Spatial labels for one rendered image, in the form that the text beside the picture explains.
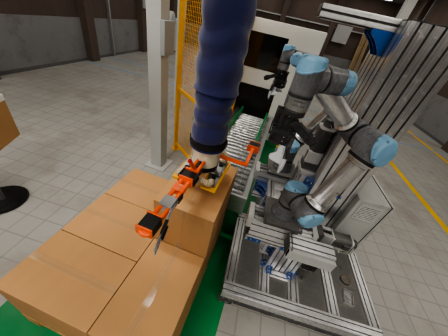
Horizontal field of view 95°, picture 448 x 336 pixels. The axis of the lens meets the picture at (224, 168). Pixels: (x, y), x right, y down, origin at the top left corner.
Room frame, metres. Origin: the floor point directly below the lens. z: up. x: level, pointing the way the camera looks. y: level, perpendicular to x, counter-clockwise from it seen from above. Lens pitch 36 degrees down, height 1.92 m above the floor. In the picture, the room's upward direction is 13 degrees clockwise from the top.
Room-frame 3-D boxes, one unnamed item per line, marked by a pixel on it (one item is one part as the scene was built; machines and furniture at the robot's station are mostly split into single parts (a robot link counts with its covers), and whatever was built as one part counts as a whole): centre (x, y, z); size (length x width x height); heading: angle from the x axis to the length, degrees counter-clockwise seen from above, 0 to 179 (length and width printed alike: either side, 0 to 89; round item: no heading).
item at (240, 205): (1.46, 0.07, 0.48); 0.70 x 0.03 x 0.15; 80
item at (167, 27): (2.35, 0.85, 1.62); 0.20 x 0.05 x 0.30; 170
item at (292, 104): (0.66, -0.18, 1.74); 0.08 x 0.08 x 0.05
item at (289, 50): (1.61, -0.25, 1.78); 0.09 x 0.08 x 0.11; 69
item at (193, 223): (1.11, 0.13, 0.74); 0.60 x 0.40 x 0.40; 171
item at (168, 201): (0.64, 0.22, 1.18); 0.07 x 0.07 x 0.04; 80
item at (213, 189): (1.08, 0.04, 1.08); 0.34 x 0.10 x 0.05; 170
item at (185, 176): (0.85, 0.18, 1.18); 0.10 x 0.08 x 0.06; 80
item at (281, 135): (0.66, -0.17, 1.66); 0.09 x 0.08 x 0.12; 85
